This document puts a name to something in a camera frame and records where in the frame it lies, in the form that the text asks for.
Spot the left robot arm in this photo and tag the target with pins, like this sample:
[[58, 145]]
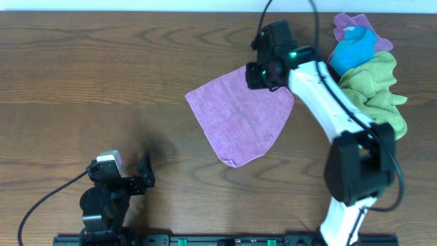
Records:
[[105, 205]]

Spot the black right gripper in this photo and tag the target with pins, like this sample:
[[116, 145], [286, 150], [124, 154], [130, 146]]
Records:
[[255, 76]]

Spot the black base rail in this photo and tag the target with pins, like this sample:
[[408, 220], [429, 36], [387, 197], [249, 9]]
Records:
[[166, 240]]

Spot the blue microfiber cloth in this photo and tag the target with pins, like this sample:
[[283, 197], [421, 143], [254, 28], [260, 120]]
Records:
[[355, 49]]

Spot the purple cloth under pile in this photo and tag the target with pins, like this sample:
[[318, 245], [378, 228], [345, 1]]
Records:
[[342, 21]]

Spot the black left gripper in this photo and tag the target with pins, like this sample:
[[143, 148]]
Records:
[[135, 184]]

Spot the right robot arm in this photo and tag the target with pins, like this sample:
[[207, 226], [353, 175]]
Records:
[[361, 163]]

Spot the purple microfiber cloth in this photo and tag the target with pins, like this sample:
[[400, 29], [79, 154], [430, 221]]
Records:
[[240, 124]]

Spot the green microfiber cloth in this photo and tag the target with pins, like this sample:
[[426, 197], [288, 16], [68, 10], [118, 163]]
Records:
[[368, 87]]

